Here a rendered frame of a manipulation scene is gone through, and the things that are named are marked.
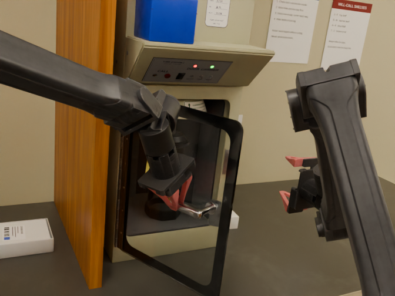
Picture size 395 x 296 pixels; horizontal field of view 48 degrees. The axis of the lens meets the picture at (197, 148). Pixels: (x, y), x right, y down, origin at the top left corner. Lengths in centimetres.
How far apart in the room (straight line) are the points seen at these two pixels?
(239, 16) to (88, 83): 54
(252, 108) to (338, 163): 119
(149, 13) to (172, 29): 6
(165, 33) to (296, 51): 94
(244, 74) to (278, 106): 73
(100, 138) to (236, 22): 44
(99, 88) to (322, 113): 33
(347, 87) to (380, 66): 154
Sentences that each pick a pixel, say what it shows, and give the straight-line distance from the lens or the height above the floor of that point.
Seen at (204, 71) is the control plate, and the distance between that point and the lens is 102.
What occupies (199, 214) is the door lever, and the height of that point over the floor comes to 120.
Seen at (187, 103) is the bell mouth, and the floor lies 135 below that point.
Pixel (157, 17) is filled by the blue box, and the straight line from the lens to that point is 91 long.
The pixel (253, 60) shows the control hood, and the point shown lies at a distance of 103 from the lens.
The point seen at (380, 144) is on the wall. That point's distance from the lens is 227.
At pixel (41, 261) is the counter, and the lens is 120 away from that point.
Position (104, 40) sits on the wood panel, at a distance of 90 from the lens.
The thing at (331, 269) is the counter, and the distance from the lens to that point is 132.
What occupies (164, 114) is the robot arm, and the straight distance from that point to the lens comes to 80.
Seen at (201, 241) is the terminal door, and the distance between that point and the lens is 95.
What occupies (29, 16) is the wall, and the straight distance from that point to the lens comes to 140.
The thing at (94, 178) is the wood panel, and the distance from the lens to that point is 96.
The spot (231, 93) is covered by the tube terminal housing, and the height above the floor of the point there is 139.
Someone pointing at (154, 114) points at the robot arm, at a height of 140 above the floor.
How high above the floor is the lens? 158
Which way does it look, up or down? 17 degrees down
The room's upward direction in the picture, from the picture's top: 7 degrees clockwise
